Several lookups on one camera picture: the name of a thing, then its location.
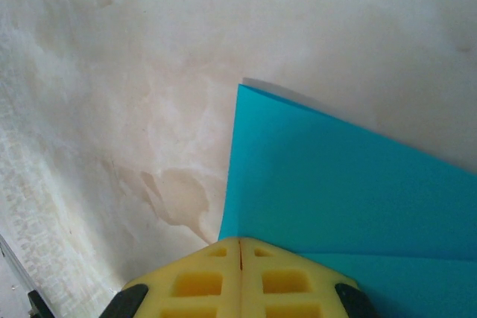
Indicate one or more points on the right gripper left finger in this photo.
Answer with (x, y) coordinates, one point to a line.
(227, 295)

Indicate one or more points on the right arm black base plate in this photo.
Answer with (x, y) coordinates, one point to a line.
(34, 307)

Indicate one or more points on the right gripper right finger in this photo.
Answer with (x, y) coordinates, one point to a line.
(253, 295)

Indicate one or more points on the blue square paper sheet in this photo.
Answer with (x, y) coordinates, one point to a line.
(335, 184)

